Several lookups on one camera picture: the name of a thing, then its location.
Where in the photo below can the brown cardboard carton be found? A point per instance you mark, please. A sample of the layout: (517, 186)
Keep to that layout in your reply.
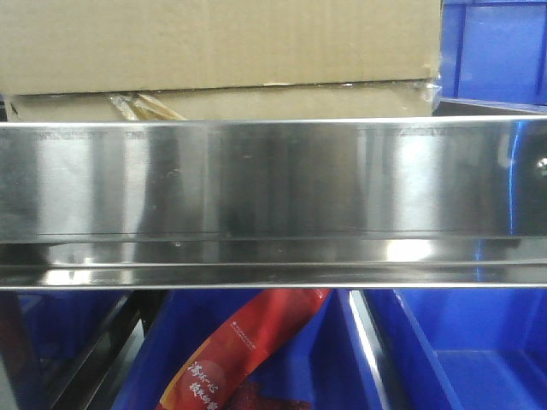
(212, 60)

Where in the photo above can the red snack packet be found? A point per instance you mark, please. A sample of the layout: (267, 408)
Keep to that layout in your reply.
(238, 346)

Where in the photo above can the blue plastic bin lower middle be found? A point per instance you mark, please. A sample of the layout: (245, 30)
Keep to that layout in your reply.
(324, 364)

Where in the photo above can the blue plastic bin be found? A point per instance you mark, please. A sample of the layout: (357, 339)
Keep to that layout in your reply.
(465, 348)
(61, 322)
(494, 51)
(324, 364)

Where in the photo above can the blue plastic bin lower right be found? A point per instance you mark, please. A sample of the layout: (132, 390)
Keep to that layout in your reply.
(465, 348)

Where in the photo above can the blue plastic bin lower left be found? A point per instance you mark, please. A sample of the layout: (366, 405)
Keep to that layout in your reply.
(61, 322)

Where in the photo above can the blue plastic bin upper right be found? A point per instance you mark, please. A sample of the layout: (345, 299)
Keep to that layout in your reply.
(494, 51)

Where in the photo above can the stainless steel shelf rail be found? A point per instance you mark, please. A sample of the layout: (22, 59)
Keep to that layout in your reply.
(377, 203)

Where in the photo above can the black metal shelf frame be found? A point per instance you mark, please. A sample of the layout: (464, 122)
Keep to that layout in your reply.
(76, 383)

